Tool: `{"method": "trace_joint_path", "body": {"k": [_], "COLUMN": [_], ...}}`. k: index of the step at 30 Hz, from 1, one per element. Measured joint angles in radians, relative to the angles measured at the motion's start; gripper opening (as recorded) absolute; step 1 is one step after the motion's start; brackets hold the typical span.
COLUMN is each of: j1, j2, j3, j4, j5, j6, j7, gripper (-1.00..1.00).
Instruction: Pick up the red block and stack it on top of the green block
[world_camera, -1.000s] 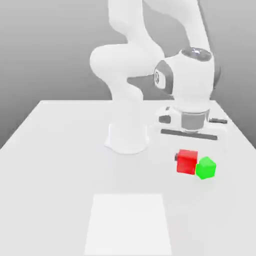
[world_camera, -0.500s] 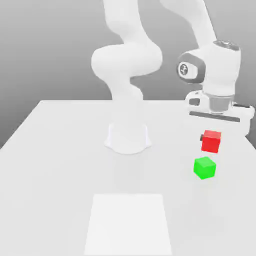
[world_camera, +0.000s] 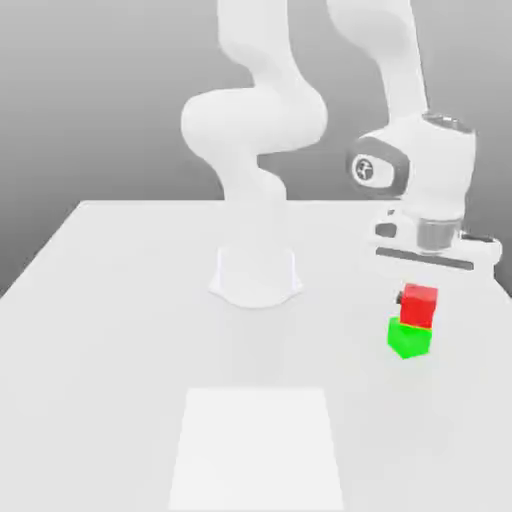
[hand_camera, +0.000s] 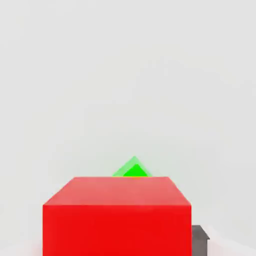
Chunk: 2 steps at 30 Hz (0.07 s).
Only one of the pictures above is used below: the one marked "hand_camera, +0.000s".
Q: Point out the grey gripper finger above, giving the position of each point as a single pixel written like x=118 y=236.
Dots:
x=199 y=242

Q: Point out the small red cube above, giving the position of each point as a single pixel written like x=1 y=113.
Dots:
x=117 y=224

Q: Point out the small green cube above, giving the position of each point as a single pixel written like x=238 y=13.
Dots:
x=135 y=170

